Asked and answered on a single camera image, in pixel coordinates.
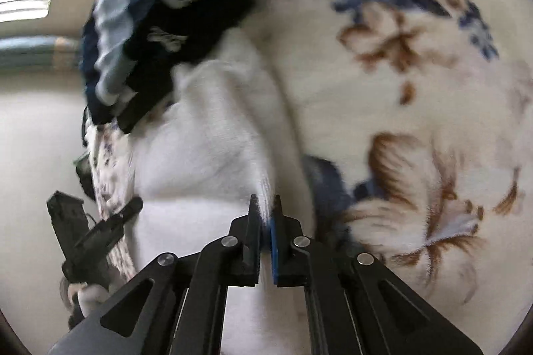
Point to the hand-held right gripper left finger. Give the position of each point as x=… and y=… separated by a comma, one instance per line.
x=250, y=255

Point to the folded dark striped sweater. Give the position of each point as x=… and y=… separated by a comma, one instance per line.
x=166, y=26

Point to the black bag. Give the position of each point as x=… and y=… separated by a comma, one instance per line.
x=85, y=180

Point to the white knit sweater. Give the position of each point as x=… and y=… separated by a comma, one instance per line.
x=200, y=155

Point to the floral blanket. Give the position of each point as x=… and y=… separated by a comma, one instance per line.
x=416, y=88

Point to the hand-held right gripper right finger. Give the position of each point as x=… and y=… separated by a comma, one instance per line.
x=275, y=255

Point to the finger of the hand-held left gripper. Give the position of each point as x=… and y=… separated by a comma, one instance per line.
x=114, y=223
x=66, y=213

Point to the person's left hand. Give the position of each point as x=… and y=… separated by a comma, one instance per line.
x=89, y=296

